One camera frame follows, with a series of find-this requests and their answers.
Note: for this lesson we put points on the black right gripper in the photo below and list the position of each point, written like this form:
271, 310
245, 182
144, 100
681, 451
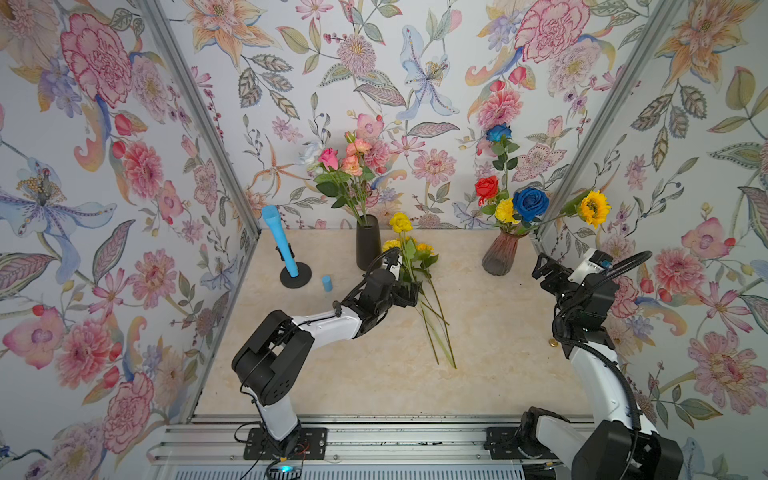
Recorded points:
555, 278

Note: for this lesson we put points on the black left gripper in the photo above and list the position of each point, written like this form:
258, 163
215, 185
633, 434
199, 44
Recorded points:
395, 278

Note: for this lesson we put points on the large yellow sunflower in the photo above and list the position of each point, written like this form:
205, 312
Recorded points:
430, 306

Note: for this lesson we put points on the orange yellow sunflower vase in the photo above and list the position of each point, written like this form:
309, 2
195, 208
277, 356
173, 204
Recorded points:
591, 207

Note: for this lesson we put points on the yellow carnation vase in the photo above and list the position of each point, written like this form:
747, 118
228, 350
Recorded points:
391, 244

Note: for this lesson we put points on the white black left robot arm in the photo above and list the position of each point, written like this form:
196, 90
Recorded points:
270, 361

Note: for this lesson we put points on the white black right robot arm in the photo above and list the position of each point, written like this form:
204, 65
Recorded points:
622, 445

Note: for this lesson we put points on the black cylindrical vase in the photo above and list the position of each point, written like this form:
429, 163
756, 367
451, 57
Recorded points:
368, 243

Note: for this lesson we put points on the brown glass vase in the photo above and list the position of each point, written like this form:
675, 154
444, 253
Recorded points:
500, 256

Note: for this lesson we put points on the peach pink flowers cluster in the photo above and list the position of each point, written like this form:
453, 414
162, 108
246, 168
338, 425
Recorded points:
354, 162

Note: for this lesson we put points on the small blue cylinder cap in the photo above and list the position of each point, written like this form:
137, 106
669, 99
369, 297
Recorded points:
327, 283

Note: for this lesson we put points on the large blue rose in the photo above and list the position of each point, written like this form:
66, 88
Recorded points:
530, 203

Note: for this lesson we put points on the small yellow flower left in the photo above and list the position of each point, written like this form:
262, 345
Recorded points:
506, 213

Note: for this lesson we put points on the black microphone stand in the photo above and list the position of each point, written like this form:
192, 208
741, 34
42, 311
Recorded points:
295, 274

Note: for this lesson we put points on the red rose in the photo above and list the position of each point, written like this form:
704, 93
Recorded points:
486, 189

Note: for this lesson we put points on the blue toy microphone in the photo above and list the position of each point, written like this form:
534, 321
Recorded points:
272, 218

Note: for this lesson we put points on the small tall blue rose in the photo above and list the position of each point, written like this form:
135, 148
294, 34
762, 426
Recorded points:
498, 133

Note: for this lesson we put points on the pink rose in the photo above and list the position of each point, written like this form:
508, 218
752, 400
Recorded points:
329, 159

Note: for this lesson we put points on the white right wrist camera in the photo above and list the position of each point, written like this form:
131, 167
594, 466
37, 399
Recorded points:
593, 261

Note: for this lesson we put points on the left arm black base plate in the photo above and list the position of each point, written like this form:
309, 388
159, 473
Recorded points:
285, 444

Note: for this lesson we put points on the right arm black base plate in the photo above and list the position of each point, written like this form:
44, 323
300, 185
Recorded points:
506, 443

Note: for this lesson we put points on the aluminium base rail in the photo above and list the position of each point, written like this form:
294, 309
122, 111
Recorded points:
352, 447

